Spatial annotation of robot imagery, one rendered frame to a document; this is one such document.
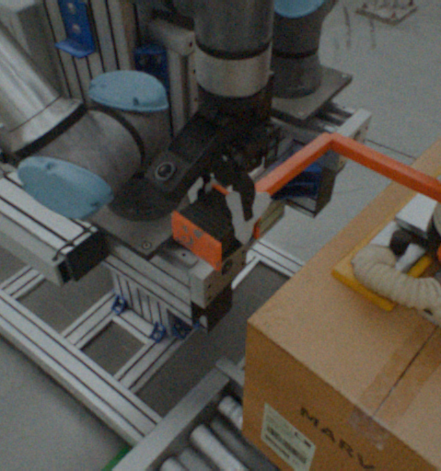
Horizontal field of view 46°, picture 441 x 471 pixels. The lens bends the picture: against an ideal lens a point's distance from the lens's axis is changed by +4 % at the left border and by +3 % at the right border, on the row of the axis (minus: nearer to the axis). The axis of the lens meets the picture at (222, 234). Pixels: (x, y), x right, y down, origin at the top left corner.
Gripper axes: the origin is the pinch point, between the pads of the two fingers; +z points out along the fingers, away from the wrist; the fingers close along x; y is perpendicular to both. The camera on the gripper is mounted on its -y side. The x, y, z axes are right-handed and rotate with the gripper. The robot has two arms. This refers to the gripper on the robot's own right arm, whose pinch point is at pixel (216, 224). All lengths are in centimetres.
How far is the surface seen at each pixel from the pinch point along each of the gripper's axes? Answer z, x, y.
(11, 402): 121, 72, -24
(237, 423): 66, -3, 4
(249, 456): 71, -9, 3
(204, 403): 61, 4, 1
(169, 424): 61, 6, -8
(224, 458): 65, -6, -3
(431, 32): 116, 98, 311
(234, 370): 59, 4, 10
